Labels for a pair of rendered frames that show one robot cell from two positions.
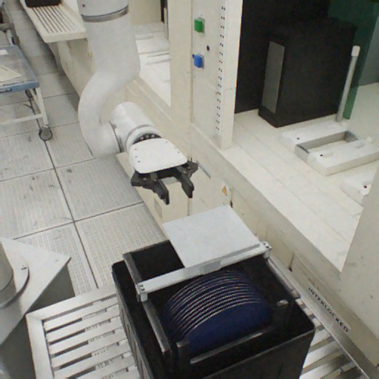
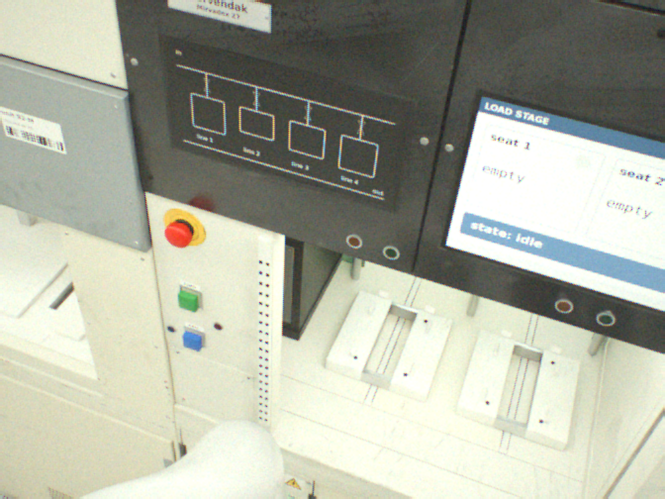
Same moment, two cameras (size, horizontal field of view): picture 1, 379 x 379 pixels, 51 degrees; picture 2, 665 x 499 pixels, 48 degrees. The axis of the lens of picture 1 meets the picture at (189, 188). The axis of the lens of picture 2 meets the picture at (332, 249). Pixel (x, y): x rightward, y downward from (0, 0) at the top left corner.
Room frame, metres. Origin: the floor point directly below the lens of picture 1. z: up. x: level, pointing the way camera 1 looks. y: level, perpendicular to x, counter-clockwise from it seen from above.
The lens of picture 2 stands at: (0.47, 0.39, 2.08)
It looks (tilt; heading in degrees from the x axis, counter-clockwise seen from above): 44 degrees down; 312
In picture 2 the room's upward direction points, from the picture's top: 5 degrees clockwise
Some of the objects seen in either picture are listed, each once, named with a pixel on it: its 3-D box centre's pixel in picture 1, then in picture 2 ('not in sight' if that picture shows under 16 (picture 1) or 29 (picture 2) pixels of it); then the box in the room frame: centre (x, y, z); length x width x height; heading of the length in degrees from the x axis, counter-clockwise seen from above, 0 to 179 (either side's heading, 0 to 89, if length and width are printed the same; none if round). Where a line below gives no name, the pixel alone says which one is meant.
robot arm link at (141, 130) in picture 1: (146, 145); not in sight; (0.73, 0.09, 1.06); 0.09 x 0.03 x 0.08; 114
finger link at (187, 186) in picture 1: (189, 180); not in sight; (0.60, 0.00, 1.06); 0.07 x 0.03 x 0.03; 24
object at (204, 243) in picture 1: (205, 296); not in sight; (0.44, -0.03, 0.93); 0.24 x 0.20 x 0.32; 114
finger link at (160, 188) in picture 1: (155, 189); not in sight; (0.57, 0.06, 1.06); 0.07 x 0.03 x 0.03; 24
